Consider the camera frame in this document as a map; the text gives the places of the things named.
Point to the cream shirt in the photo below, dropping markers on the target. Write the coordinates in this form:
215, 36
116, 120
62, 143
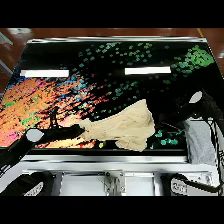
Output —
130, 126

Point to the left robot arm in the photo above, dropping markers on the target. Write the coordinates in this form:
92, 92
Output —
50, 134

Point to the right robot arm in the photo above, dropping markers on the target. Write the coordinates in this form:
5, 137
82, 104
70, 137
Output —
200, 106

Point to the grey garment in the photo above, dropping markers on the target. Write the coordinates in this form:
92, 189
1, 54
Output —
199, 143

